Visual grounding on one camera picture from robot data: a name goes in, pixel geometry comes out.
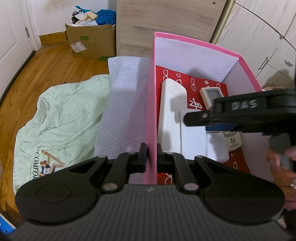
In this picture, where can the white door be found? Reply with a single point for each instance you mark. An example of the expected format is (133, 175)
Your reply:
(17, 39)

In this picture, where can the blue cloth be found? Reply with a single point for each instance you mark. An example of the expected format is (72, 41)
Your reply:
(102, 17)

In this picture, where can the brown wooden cabinet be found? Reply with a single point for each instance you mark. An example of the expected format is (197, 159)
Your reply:
(138, 20)

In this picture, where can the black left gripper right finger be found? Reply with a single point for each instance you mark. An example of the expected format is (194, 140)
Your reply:
(176, 165)

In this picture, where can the large white charger block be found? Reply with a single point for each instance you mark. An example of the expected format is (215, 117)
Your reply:
(217, 147)

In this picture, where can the red paper liner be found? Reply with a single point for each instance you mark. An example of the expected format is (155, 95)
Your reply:
(192, 86)

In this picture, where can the person's right hand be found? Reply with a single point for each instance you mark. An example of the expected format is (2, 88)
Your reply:
(282, 177)

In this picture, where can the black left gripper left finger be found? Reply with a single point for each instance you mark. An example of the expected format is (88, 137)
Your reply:
(125, 165)

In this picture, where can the green bed sheet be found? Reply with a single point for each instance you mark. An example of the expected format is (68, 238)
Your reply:
(63, 130)

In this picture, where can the cream power bank in box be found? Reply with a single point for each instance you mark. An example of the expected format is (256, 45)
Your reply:
(173, 100)

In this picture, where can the beige air conditioner remote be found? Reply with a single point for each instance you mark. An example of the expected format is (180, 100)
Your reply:
(222, 115)

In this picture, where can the pink storage box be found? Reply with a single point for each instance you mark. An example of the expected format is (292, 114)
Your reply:
(202, 60)

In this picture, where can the cardboard box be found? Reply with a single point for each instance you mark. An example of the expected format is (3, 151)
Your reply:
(96, 42)

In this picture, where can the light wood wardrobe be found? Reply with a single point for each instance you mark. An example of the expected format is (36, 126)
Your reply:
(263, 33)

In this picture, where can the white patterned tablecloth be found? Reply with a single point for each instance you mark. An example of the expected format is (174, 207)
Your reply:
(122, 126)

